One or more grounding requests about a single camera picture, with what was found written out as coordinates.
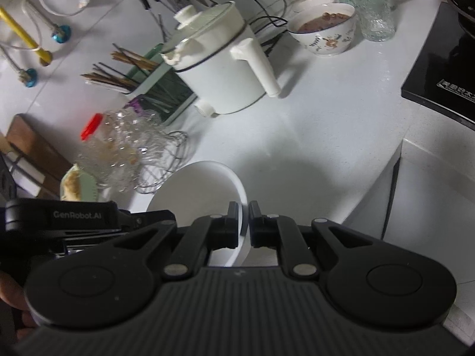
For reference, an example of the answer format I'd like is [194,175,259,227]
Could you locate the small white bowl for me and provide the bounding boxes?
[147,161,250,267]

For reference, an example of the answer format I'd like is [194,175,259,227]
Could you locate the person's hand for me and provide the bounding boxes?
[1,272,38,340]

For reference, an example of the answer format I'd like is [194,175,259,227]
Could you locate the dry noodle bundle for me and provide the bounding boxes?
[60,165,81,202]

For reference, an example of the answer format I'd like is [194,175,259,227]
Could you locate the green strainer basket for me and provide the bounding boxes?
[74,164,98,202]

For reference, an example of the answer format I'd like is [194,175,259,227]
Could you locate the wooden cutting board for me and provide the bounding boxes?
[1,113,72,199]

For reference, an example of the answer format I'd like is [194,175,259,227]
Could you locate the red lid glass jar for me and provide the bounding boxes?
[76,111,140,191]

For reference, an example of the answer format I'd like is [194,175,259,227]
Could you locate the green utensil holder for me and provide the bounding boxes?
[80,42,197,127]

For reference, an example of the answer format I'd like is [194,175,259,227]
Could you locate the black induction cooktop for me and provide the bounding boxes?
[401,2,474,129]

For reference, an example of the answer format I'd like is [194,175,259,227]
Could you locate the white electric cooking pot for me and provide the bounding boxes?
[161,1,282,117]

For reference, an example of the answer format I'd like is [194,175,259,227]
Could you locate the patterned bowl with food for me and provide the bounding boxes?
[287,3,357,56]

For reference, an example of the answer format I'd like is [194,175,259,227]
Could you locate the textured glass tumbler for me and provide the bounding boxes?
[351,0,395,42]

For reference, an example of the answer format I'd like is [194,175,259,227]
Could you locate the wire glass cup rack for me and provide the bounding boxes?
[105,108,188,194]

